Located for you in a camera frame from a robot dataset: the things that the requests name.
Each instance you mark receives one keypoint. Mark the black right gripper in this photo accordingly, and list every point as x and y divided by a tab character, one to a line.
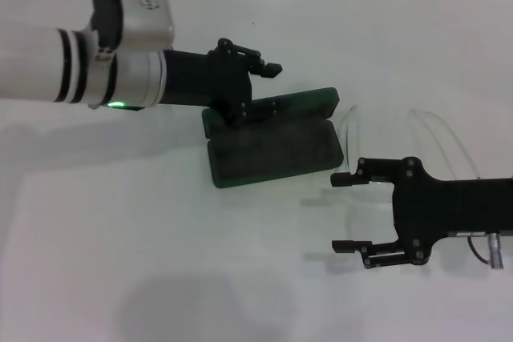
441	206

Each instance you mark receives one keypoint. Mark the clear white glasses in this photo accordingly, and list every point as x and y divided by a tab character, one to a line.
348	129

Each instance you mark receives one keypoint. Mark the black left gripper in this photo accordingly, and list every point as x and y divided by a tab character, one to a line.
200	77

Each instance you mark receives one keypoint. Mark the green glasses case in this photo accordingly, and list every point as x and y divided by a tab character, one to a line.
280	158

